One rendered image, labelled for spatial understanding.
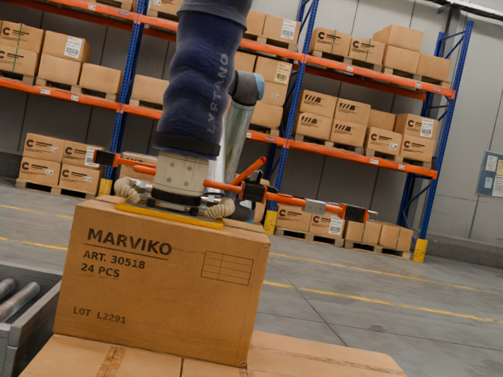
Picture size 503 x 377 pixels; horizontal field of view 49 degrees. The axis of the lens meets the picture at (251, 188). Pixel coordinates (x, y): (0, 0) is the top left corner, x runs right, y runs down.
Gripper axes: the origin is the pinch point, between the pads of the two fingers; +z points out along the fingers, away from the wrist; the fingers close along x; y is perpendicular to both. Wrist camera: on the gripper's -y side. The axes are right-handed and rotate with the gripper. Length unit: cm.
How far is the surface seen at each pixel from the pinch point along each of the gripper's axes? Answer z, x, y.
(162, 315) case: 34, -41, 24
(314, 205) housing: 16.7, 0.4, -17.9
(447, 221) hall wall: -881, -47, -466
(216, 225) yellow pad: 28.1, -11.0, 13.2
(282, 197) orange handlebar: 16.5, 0.7, -6.9
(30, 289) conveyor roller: -5, -53, 75
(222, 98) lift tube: 18.9, 28.8, 19.2
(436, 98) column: -861, 184, -381
